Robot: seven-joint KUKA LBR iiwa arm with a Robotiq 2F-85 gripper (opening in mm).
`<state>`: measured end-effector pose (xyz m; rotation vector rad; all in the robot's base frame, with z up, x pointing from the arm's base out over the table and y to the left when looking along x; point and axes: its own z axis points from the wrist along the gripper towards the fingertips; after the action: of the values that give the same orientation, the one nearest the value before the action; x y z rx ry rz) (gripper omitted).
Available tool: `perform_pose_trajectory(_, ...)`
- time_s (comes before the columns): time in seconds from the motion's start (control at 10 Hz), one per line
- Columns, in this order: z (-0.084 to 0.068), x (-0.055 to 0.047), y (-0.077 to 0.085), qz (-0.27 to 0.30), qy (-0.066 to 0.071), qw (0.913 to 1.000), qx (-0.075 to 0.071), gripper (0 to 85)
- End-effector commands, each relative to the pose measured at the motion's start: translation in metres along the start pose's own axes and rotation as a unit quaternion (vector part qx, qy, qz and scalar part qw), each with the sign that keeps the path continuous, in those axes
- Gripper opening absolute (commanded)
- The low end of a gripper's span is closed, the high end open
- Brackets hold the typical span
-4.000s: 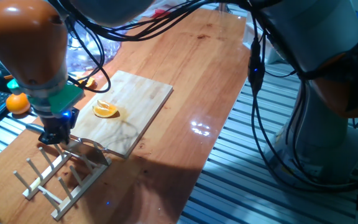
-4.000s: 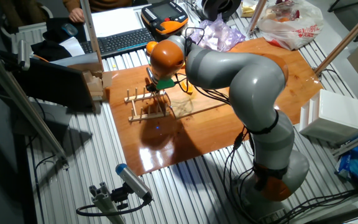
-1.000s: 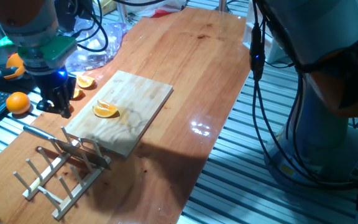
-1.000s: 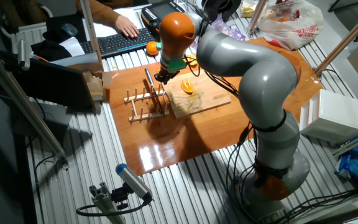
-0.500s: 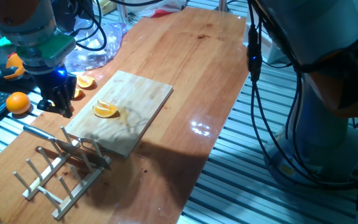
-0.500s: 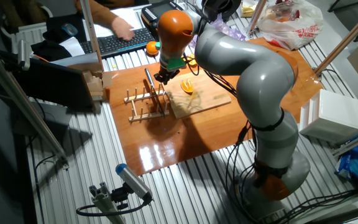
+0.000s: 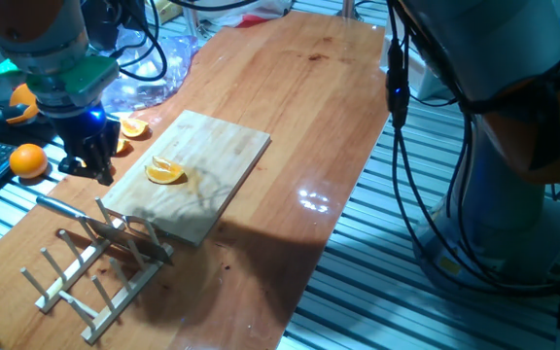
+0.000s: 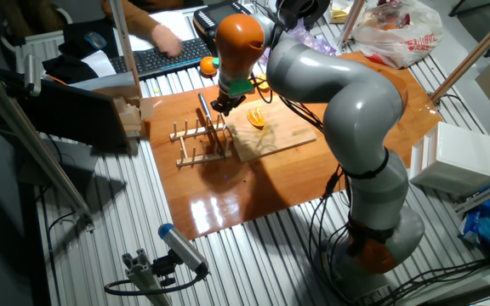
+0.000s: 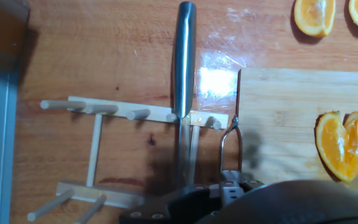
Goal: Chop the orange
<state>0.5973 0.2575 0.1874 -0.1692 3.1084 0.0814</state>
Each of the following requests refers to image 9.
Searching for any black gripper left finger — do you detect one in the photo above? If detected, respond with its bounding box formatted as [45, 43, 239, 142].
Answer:
[119, 183, 223, 224]

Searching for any brown cardboard box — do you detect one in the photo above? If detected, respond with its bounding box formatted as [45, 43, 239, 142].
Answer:
[0, 0, 31, 75]

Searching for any steel cleaver knife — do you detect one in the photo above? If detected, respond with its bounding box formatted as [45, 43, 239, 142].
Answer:
[172, 1, 198, 189]

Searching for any bamboo cutting board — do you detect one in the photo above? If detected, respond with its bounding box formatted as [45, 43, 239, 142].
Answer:
[218, 67, 358, 197]

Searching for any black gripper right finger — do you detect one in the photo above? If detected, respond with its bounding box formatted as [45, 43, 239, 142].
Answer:
[219, 170, 265, 206]

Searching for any large brown wooden board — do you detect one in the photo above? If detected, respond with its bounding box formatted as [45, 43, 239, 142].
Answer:
[9, 0, 358, 224]

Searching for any wooden peg dish rack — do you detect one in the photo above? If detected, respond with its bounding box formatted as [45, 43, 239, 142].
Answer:
[26, 95, 230, 224]

